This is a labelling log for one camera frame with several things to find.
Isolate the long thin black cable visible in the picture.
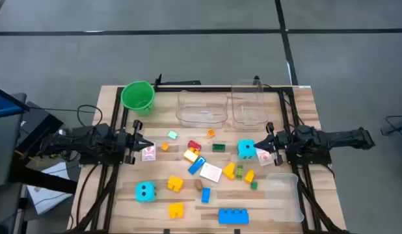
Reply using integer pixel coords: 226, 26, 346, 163
261, 83, 302, 127

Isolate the frosted clear plastic tray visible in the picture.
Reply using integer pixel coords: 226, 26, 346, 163
265, 172, 305, 223

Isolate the blue monitor screen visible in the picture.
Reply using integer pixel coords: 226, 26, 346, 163
0, 84, 30, 120

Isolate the pale yellow toy block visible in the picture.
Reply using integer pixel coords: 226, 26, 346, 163
183, 149, 199, 164

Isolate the grey desk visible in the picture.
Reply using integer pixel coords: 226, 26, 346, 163
0, 93, 28, 234

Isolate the large yellow toy block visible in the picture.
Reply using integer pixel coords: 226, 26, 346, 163
167, 175, 185, 193
168, 202, 185, 219

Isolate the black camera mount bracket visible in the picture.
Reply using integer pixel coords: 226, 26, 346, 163
154, 73, 202, 90

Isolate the wide clear plastic bin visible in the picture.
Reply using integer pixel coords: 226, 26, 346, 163
175, 90, 229, 129

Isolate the black desk crossbar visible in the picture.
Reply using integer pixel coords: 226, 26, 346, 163
8, 162, 79, 195

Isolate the green monster face bucket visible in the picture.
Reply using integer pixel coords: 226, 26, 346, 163
120, 80, 155, 116

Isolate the narrow clear plastic bin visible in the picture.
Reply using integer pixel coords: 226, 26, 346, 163
231, 79, 269, 131

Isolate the thick black cable bundle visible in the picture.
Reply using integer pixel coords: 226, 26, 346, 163
69, 164, 101, 234

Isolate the orange playing card deck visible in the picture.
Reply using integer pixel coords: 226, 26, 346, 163
256, 149, 275, 167

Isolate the white paper sheet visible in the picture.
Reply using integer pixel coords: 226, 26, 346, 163
26, 161, 74, 215

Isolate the red playing card deck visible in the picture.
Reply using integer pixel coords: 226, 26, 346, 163
141, 142, 157, 163

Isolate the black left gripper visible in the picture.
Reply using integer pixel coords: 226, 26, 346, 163
117, 119, 155, 166

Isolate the yellow stepped toy block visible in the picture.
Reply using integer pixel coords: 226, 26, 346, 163
222, 162, 236, 181

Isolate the black equipment box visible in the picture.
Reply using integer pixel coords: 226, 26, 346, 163
15, 101, 64, 153

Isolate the long blue brick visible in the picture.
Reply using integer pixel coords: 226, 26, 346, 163
187, 156, 207, 176

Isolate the cyan foam die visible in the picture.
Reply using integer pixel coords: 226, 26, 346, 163
236, 138, 257, 161
135, 181, 157, 203

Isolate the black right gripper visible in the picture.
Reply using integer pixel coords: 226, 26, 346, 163
254, 122, 296, 166

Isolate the thin black floor cable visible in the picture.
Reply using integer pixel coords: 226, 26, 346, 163
27, 103, 104, 129

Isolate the large blue toy block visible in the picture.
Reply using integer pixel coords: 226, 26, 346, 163
218, 208, 250, 225

